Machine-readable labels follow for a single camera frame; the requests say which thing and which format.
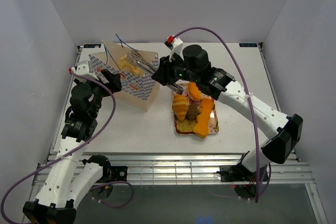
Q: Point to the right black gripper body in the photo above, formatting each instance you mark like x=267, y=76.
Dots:
x=172, y=71

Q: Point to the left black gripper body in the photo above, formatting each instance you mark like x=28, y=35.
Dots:
x=112, y=85

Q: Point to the pale curved crescent bread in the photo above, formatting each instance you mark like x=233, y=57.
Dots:
x=125, y=66

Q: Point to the blue checkered paper bag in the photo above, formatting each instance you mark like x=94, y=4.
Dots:
x=139, y=91

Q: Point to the orange oval bun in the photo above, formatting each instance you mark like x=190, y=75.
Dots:
x=193, y=90

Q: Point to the metal serving tongs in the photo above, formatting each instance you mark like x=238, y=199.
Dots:
x=137, y=60

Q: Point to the striped golden croissant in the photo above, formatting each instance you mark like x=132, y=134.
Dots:
x=180, y=106

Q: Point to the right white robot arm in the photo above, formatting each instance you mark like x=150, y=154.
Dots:
x=283, y=132

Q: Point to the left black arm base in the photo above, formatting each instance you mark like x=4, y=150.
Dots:
x=112, y=174

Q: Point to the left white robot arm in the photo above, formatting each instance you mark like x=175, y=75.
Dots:
x=61, y=194

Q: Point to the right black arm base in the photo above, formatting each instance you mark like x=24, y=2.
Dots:
x=245, y=182

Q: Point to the toast bread slice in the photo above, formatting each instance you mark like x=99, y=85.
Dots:
x=185, y=127

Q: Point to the long orange wavy bread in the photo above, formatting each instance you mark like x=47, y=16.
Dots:
x=201, y=127

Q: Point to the brown chocolate croissant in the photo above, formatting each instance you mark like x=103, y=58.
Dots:
x=192, y=112

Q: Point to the floral serving tray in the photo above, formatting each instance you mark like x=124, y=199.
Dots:
x=213, y=126

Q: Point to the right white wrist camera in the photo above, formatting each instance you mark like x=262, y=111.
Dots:
x=175, y=45

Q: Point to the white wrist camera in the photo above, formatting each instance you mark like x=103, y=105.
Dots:
x=84, y=69
x=175, y=45

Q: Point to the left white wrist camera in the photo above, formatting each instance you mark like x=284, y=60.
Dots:
x=84, y=69

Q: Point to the aluminium frame rail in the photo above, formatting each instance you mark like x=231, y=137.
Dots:
x=200, y=169

